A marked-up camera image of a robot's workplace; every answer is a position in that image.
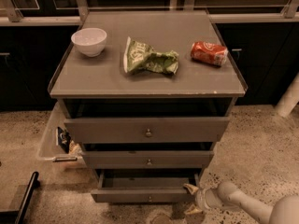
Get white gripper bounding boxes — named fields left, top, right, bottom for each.
left=183, top=184, right=217, bottom=216

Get grey bottom drawer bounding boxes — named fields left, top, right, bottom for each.
left=91, top=169, right=199, bottom=203

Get grey drawer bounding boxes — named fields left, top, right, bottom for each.
left=91, top=169, right=199, bottom=203
left=82, top=150, right=214, bottom=169
left=64, top=117, right=229, bottom=144

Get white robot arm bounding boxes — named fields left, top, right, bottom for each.
left=183, top=181, right=299, bottom=224

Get grey top drawer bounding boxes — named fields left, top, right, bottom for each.
left=64, top=117, right=229, bottom=144

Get grey middle drawer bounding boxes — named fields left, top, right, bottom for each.
left=82, top=150, right=214, bottom=169

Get grey drawer cabinet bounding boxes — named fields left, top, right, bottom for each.
left=48, top=10, right=249, bottom=179

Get dark snack package in bin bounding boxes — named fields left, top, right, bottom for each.
left=56, top=127, right=71, bottom=153

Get red soda can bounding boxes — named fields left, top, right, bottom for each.
left=191, top=41, right=228, bottom=66

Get clear plastic bin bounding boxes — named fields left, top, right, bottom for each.
left=36, top=103, right=86, bottom=169

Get green crumpled chip bag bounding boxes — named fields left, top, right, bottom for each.
left=123, top=37, right=179, bottom=75

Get black bar object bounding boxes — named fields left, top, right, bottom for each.
left=0, top=171, right=40, bottom=224

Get white bowl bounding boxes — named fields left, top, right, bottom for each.
left=71, top=28, right=107, bottom=57

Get dark background counter cabinets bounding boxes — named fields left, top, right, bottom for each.
left=0, top=0, right=298, bottom=111

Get white post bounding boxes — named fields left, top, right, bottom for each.
left=275, top=73, right=299, bottom=118

